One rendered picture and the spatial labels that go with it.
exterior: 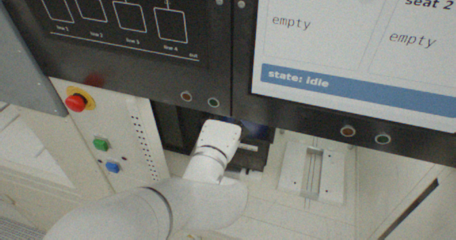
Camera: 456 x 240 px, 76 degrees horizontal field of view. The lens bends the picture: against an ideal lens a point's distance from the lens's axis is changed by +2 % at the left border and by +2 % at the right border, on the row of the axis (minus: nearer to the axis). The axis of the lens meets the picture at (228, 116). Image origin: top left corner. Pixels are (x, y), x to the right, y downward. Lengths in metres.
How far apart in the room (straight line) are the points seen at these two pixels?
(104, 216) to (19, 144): 1.14
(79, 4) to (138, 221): 0.33
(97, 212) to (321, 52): 0.31
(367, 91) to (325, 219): 0.67
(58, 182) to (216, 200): 0.80
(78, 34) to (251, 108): 0.31
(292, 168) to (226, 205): 0.55
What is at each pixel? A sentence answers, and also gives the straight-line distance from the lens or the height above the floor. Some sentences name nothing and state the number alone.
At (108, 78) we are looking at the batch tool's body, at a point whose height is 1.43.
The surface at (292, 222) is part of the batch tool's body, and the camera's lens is 1.01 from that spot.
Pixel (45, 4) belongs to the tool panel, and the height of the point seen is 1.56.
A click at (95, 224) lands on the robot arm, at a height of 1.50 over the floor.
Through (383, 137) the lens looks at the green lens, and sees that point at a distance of 0.49.
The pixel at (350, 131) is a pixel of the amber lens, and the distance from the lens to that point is 0.48.
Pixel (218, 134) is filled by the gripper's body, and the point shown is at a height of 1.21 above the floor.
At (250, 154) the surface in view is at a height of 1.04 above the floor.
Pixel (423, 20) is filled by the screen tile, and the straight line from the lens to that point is 0.38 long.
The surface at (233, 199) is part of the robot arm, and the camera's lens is 0.56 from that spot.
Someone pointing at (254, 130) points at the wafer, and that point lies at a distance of 0.98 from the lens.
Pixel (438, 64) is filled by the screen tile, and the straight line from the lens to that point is 0.42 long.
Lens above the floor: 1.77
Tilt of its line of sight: 46 degrees down
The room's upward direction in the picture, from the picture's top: straight up
